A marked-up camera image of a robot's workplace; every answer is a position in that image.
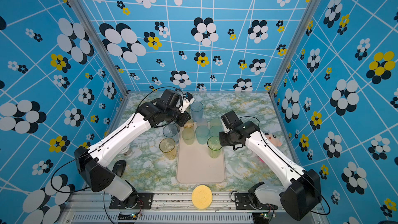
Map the grey-blue glass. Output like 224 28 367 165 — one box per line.
162 124 180 143

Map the tall green-teal glass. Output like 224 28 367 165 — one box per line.
209 126 223 137

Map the pale green glass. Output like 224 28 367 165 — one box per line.
210 118 221 127
182 128 195 145

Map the green glass column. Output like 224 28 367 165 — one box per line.
207 136 222 158

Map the small amber glass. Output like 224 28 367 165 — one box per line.
183 119 194 129

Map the yellow glass column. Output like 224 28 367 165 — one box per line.
159 138 177 160

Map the tall teal glass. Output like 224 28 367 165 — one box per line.
195 125 209 145

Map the small clear glass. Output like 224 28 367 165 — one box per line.
197 118 208 127

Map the tall blue glass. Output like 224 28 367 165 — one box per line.
190 102 204 122

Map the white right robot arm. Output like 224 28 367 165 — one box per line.
219 116 322 221

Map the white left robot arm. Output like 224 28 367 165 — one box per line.
74 99 194 208

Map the pale pink rectangular tray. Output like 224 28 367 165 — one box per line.
176 138 226 185

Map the pink plush doll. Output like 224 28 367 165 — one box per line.
265 133 282 147

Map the white tape roll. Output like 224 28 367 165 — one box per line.
120 145 132 156

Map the black computer mouse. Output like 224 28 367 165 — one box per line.
112 160 126 177

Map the yellow round sponge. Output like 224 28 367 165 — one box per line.
192 185 212 209

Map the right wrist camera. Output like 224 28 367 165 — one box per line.
221 111 243 133

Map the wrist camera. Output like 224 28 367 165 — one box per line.
160 89 194 113
221 111 243 133

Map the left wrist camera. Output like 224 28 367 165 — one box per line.
160 89 194 113

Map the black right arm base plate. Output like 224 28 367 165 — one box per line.
230 192 278 211

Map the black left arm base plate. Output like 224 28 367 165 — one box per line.
109 192 154 210

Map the aluminium front rail frame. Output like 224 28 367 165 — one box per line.
57 191 330 224

